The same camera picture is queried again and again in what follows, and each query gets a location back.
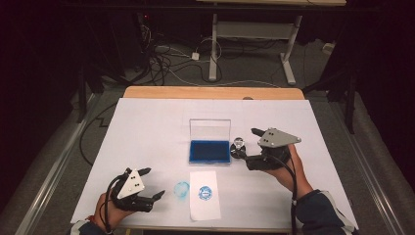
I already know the white box on floor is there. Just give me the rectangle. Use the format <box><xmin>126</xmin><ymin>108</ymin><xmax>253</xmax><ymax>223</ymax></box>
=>
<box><xmin>321</xmin><ymin>42</ymin><xmax>337</xmax><ymax>56</ymax></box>

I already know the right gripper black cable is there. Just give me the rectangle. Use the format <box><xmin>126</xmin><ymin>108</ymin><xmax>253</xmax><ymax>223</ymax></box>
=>
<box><xmin>270</xmin><ymin>153</ymin><xmax>300</xmax><ymax>235</ymax></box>

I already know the person's right hand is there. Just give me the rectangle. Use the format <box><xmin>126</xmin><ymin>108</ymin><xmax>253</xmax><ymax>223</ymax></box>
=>
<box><xmin>266</xmin><ymin>144</ymin><xmax>314</xmax><ymax>201</ymax></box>

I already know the large white table cover sheet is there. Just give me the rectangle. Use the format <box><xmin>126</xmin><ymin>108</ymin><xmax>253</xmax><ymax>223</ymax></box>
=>
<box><xmin>70</xmin><ymin>97</ymin><xmax>360</xmax><ymax>231</ymax></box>

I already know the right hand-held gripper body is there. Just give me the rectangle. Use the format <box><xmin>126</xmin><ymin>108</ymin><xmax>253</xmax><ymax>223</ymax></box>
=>
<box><xmin>246</xmin><ymin>127</ymin><xmax>302</xmax><ymax>171</ymax></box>

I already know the tangle of black floor cables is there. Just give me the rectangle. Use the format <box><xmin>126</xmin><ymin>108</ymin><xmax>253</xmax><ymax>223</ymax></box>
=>
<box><xmin>138</xmin><ymin>23</ymin><xmax>226</xmax><ymax>86</ymax></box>

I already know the white paper sheet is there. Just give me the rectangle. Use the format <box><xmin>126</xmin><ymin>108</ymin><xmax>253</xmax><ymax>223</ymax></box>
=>
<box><xmin>189</xmin><ymin>169</ymin><xmax>222</xmax><ymax>222</ymax></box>

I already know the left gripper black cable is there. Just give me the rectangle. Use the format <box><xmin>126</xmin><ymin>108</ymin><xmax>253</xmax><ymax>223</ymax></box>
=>
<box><xmin>102</xmin><ymin>172</ymin><xmax>130</xmax><ymax>235</ymax></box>

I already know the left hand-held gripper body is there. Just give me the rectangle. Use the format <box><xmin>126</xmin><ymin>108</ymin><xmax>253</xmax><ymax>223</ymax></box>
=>
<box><xmin>109</xmin><ymin>166</ymin><xmax>155</xmax><ymax>213</ymax></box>

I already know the white floor cable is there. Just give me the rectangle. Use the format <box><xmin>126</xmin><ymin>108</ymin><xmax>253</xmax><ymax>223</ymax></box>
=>
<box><xmin>167</xmin><ymin>67</ymin><xmax>282</xmax><ymax>89</ymax></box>

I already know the blue ink pad clear case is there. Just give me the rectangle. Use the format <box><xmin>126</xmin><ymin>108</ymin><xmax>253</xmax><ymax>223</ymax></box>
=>
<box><xmin>188</xmin><ymin>117</ymin><xmax>233</xmax><ymax>166</ymax></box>

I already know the aluminium floor rail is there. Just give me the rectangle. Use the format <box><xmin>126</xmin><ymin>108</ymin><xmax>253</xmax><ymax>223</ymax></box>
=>
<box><xmin>327</xmin><ymin>99</ymin><xmax>407</xmax><ymax>235</ymax></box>
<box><xmin>14</xmin><ymin>92</ymin><xmax>101</xmax><ymax>235</ymax></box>

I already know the black equipment with red light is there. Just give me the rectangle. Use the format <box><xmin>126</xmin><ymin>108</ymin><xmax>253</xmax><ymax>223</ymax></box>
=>
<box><xmin>136</xmin><ymin>11</ymin><xmax>155</xmax><ymax>71</ymax></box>

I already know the black metal stand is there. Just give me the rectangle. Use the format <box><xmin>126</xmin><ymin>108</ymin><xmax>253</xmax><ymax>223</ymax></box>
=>
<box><xmin>302</xmin><ymin>63</ymin><xmax>360</xmax><ymax>135</ymax></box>
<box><xmin>75</xmin><ymin>63</ymin><xmax>109</xmax><ymax>124</ymax></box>

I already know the black round stamp cap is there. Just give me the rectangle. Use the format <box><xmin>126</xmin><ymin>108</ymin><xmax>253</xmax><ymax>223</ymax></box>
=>
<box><xmin>229</xmin><ymin>145</ymin><xmax>248</xmax><ymax>160</ymax></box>

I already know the person's left hand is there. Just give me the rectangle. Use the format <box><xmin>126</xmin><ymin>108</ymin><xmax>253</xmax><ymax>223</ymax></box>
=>
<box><xmin>92</xmin><ymin>193</ymin><xmax>132</xmax><ymax>233</ymax></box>

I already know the white metal frame desk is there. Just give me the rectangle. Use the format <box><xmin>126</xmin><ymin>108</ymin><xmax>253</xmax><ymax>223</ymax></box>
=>
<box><xmin>195</xmin><ymin>0</ymin><xmax>347</xmax><ymax>86</ymax></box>

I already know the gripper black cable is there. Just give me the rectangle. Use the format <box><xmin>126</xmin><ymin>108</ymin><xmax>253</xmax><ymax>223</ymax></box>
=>
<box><xmin>270</xmin><ymin>153</ymin><xmax>300</xmax><ymax>235</ymax></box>
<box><xmin>102</xmin><ymin>172</ymin><xmax>130</xmax><ymax>235</ymax></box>

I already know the thin black floor cable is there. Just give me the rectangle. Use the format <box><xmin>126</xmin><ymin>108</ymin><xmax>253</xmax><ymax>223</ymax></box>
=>
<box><xmin>78</xmin><ymin>101</ymin><xmax>119</xmax><ymax>166</ymax></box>

